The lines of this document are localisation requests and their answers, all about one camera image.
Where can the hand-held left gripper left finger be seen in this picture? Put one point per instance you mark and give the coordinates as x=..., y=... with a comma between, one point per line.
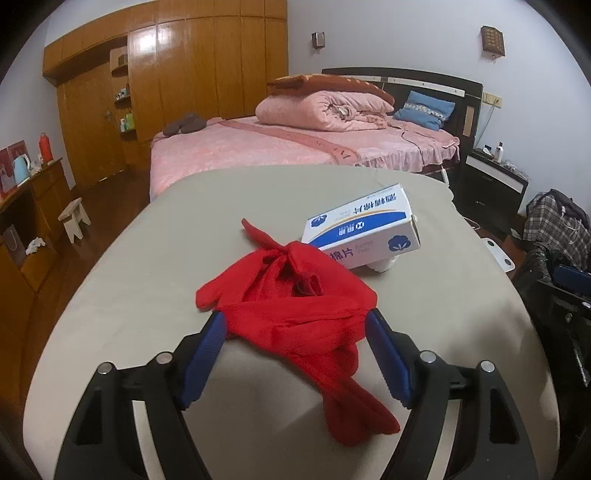
x=203, y=357

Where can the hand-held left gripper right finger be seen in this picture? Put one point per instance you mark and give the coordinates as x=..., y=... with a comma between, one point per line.
x=388, y=360

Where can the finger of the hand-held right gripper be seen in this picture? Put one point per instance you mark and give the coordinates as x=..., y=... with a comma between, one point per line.
x=575, y=278

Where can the trash bin with black bag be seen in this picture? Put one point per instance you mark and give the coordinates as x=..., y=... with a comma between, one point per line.
x=533, y=277

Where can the red cloth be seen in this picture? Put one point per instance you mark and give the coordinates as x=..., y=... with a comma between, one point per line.
x=295, y=295

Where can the chair with plaid cloth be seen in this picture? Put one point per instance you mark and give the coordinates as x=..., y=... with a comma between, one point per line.
x=549, y=226

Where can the white bathroom scale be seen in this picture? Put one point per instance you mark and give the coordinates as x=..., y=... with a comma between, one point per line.
x=501, y=256

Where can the black nightstand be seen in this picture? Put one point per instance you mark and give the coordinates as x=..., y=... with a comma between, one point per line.
x=489, y=194

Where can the white and blue box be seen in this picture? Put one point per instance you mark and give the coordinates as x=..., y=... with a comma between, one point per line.
x=364, y=230

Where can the white bottle with dark cap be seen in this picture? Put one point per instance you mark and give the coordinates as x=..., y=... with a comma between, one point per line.
x=500, y=153

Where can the small white stool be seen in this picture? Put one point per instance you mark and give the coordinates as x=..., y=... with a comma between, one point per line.
x=74, y=217

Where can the crumpled white cloth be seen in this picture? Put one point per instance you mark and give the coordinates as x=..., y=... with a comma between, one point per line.
x=35, y=245

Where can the dark wooden headboard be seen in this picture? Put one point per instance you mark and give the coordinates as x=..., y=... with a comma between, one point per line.
x=466, y=99

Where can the bed with pink sheet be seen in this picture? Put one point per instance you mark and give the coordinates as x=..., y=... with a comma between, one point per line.
x=258, y=147

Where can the grey paper bag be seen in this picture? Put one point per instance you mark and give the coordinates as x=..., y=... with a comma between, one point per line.
x=14, y=244

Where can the blue patterned pillow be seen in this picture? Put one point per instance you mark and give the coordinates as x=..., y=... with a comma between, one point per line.
x=425, y=110

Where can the wooden side cabinet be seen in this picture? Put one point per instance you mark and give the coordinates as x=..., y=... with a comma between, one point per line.
x=46, y=194

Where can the red thermos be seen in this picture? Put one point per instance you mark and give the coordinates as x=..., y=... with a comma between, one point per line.
x=45, y=150

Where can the light blue kettle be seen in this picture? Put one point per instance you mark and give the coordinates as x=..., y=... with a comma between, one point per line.
x=21, y=170

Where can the folded pink quilt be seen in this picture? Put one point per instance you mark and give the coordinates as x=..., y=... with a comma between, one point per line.
x=300, y=110

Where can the red photo frames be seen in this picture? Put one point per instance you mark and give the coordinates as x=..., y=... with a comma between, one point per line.
x=9, y=166

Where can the brown floral blanket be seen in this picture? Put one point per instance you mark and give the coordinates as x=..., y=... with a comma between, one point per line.
x=332, y=83

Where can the wooden wardrobe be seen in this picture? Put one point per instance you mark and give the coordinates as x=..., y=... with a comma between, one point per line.
x=194, y=69

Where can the wall socket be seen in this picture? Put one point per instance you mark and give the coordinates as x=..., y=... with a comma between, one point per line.
x=491, y=99

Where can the large brown wall lamp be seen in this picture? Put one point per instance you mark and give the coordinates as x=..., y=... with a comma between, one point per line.
x=492, y=40

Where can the small brown wall lamp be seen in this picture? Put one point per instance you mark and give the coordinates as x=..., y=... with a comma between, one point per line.
x=318, y=39

